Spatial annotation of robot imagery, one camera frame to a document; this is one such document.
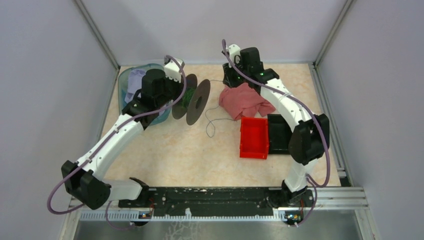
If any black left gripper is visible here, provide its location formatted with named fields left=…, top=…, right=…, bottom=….
left=155, top=71, right=187, bottom=108

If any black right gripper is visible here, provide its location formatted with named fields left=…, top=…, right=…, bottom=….
left=223, top=58, right=250, bottom=89

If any black cable spool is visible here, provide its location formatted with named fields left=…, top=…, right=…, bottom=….
left=171, top=73, right=211, bottom=126

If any red plastic bin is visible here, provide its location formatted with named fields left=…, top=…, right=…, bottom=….
left=239, top=117, right=269, bottom=160

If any black plastic bin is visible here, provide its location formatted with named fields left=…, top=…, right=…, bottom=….
left=267, top=114, right=292, bottom=155

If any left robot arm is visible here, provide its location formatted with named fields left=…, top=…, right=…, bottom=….
left=61, top=69, right=187, bottom=210

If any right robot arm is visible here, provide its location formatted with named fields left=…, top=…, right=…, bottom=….
left=222, top=43, right=330, bottom=206

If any pink cloth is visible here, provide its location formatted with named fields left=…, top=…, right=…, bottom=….
left=219, top=82, right=276, bottom=121

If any lavender cloth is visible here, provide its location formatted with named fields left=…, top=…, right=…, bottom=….
left=124, top=68, right=147, bottom=106

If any green wire on spool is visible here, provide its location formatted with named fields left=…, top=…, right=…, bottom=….
left=182, top=87, right=197, bottom=109

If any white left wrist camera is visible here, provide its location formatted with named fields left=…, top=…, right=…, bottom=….
left=163, top=56, right=182, bottom=83

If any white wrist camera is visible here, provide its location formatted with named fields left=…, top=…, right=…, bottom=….
left=225, top=44, right=241, bottom=65
left=163, top=56, right=182, bottom=83

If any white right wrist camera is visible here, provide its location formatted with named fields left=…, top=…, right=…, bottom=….
left=225, top=44, right=241, bottom=65

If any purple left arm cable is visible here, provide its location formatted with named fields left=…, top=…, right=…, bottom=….
left=46, top=54, right=188, bottom=232

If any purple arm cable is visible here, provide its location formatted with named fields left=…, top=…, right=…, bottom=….
left=46, top=54, right=188, bottom=232
left=221, top=39, right=332, bottom=228

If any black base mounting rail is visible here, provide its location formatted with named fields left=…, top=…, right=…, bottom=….
left=118, top=187, right=314, bottom=220

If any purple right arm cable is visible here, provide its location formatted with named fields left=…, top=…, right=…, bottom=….
left=221, top=39, right=332, bottom=228

